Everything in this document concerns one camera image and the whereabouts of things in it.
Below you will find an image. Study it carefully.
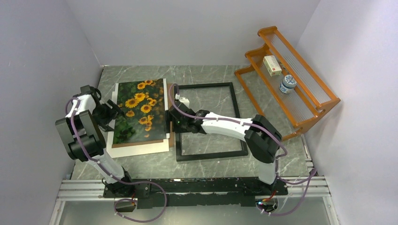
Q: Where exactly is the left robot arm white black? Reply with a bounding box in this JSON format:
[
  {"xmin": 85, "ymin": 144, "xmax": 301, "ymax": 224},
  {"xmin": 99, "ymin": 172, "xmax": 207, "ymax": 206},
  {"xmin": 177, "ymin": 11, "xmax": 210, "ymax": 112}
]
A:
[{"xmin": 55, "ymin": 85, "xmax": 134, "ymax": 197}]

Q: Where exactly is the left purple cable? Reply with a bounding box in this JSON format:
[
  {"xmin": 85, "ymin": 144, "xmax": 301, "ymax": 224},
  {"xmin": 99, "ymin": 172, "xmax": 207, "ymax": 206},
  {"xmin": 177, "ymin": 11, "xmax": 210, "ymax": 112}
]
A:
[{"xmin": 64, "ymin": 97, "xmax": 169, "ymax": 224}]

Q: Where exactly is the sunflower photo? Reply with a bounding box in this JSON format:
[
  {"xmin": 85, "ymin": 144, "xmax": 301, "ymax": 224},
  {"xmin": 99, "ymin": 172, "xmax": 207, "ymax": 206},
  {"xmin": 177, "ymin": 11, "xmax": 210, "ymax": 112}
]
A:
[{"xmin": 112, "ymin": 78, "xmax": 168, "ymax": 145}]

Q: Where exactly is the blue white ceramic jar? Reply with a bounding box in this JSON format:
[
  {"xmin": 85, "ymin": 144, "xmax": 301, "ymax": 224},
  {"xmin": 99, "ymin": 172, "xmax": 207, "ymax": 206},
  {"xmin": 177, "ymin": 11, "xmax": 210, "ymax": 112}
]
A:
[{"xmin": 279, "ymin": 75, "xmax": 297, "ymax": 94}]

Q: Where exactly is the black picture frame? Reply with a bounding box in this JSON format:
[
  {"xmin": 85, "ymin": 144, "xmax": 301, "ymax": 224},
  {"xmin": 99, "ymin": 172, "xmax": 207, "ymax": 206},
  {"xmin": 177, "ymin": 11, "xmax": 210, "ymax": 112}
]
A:
[{"xmin": 168, "ymin": 82, "xmax": 251, "ymax": 162}]

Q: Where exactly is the purple cable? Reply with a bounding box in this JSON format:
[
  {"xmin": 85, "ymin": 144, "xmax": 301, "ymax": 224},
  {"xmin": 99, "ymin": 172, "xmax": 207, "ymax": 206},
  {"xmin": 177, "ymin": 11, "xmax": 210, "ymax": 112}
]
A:
[
  {"xmin": 168, "ymin": 83, "xmax": 318, "ymax": 217},
  {"xmin": 64, "ymin": 97, "xmax": 169, "ymax": 224}
]

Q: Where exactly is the aluminium rail profile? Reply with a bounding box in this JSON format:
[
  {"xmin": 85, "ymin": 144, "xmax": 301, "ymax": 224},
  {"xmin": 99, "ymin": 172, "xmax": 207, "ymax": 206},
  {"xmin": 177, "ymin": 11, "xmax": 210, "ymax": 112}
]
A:
[{"xmin": 57, "ymin": 176, "xmax": 331, "ymax": 201}]

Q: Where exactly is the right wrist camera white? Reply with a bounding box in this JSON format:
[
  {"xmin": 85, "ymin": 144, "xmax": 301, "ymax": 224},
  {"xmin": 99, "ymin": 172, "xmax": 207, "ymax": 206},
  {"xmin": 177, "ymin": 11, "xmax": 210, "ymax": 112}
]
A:
[{"xmin": 175, "ymin": 94, "xmax": 190, "ymax": 107}]

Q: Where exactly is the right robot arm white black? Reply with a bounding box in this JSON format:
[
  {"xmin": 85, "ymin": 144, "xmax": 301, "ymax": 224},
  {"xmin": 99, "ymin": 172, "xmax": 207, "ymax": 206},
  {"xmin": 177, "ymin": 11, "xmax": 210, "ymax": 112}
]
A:
[{"xmin": 169, "ymin": 101, "xmax": 282, "ymax": 195}]

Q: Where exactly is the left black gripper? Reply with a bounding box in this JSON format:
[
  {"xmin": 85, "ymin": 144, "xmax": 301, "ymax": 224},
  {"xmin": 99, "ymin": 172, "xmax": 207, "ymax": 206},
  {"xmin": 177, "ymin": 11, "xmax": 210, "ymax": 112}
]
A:
[{"xmin": 92, "ymin": 100, "xmax": 125, "ymax": 132}]

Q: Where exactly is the orange wooden rack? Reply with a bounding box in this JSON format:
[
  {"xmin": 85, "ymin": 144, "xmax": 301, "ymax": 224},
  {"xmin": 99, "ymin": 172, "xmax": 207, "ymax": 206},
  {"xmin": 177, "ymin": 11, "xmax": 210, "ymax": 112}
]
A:
[{"xmin": 235, "ymin": 26, "xmax": 340, "ymax": 140}]

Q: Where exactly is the white mat board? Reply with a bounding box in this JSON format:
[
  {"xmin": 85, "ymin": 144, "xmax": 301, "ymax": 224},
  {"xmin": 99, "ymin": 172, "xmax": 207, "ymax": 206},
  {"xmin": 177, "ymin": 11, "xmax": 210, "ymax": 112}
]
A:
[{"xmin": 106, "ymin": 83, "xmax": 171, "ymax": 158}]

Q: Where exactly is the white red carton box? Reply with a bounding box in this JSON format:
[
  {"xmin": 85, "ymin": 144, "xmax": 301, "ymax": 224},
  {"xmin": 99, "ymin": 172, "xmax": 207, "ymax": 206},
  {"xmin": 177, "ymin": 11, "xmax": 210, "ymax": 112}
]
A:
[{"xmin": 263, "ymin": 55, "xmax": 282, "ymax": 76}]

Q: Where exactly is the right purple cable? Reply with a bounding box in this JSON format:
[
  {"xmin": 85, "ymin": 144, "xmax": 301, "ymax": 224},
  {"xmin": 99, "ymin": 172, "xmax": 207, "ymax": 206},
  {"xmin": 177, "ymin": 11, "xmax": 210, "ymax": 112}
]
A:
[{"xmin": 168, "ymin": 83, "xmax": 318, "ymax": 217}]

